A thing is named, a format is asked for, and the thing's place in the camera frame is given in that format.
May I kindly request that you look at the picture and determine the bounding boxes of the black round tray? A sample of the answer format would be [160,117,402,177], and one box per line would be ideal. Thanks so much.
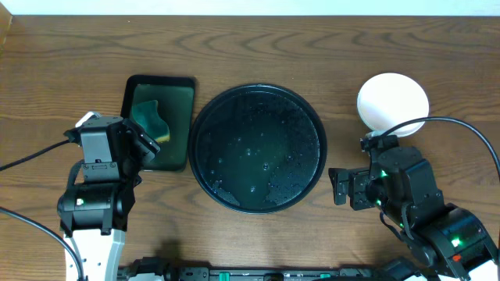
[188,84,327,214]

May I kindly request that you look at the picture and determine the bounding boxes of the black rectangular tray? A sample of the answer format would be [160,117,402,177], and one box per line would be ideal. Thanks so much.
[120,75,195,172]

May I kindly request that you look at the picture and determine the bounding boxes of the green yellow sponge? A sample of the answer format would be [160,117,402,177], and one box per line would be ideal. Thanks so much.
[130,100,170,143]

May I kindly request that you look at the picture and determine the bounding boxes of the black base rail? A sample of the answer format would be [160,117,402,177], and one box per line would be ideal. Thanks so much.
[116,256,430,281]

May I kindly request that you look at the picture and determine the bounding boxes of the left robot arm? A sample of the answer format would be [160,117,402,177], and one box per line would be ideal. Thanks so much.
[57,116,160,280]

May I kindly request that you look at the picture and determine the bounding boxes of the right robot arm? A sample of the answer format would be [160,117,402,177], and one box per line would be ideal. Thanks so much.
[328,165,499,280]

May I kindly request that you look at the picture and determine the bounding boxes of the left black cable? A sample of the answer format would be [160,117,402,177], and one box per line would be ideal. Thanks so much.
[0,138,87,281]

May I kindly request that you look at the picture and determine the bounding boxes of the white plate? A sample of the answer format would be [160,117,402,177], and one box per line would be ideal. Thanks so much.
[356,73,430,136]

